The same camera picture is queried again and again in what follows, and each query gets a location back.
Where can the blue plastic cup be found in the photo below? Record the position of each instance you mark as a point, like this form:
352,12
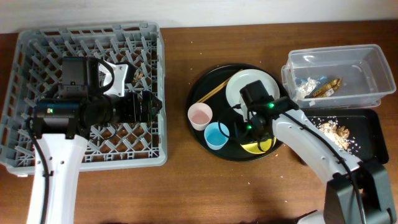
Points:
216,135

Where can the black rectangular tray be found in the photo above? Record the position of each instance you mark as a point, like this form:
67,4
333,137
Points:
365,140

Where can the yellow bowl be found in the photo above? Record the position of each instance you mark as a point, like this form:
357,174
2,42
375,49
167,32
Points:
259,147

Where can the lower wooden chopstick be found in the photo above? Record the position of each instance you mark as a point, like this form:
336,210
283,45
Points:
214,91

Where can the blue wrapper in bin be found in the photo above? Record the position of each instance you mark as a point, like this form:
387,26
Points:
313,81

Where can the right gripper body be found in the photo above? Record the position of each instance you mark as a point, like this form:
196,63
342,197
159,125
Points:
254,132

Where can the wooden chopstick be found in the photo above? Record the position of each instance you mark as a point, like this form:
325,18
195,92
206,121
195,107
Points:
214,91
211,80

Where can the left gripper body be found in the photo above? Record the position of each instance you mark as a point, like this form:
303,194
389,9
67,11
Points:
114,109

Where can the round black serving tray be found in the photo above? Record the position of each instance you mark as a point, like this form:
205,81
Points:
232,150

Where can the grey plastic dishwasher rack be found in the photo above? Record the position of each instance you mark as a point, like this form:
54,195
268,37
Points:
37,66

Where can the food scraps pile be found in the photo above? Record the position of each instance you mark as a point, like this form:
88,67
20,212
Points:
337,133

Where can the grey round plate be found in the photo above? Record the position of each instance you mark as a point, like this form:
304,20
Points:
241,79

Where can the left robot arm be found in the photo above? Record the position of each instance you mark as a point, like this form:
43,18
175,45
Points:
60,130

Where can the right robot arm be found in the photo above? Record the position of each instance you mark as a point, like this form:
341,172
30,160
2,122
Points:
356,191

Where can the upper wooden chopstick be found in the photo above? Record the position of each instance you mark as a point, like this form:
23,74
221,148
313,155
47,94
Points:
211,80

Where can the gold snack wrapper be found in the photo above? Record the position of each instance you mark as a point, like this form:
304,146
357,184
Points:
328,89

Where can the clear plastic waste bin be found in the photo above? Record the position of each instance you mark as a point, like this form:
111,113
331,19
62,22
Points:
366,74

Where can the pink plastic cup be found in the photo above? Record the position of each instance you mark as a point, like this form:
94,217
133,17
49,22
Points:
199,116

